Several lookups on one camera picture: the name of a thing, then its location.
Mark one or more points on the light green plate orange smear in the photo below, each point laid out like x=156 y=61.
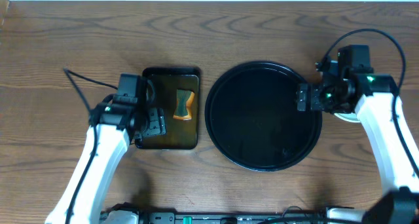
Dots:
x=348 y=117

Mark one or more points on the orange green scrub sponge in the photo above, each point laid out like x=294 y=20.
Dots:
x=184 y=100

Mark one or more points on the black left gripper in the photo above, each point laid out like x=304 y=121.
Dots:
x=155 y=122

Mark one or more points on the black rectangular water tray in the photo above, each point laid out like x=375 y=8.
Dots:
x=165 y=82

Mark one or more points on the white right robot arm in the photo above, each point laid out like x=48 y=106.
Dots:
x=374 y=100

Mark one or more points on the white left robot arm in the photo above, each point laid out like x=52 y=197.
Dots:
x=112 y=128

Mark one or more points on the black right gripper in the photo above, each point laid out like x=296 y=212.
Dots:
x=315 y=90

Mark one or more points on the round black tray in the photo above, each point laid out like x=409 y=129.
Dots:
x=251 y=116

